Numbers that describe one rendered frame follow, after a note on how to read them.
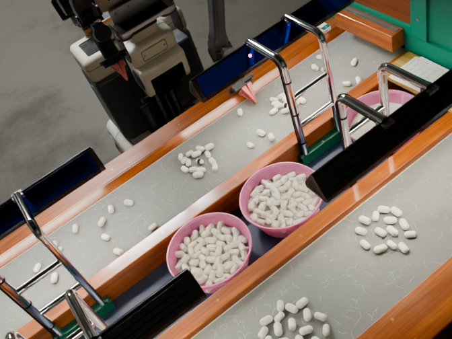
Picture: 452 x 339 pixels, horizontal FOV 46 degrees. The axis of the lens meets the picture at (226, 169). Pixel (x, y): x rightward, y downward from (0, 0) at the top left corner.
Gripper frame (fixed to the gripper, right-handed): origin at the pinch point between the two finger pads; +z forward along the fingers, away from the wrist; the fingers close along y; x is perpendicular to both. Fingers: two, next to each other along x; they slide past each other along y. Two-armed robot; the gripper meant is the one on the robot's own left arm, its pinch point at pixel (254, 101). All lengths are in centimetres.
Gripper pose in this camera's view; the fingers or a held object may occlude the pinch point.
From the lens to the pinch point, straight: 203.9
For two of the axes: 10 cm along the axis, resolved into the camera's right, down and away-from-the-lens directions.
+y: 7.9, -5.7, 2.2
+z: 5.9, 8.0, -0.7
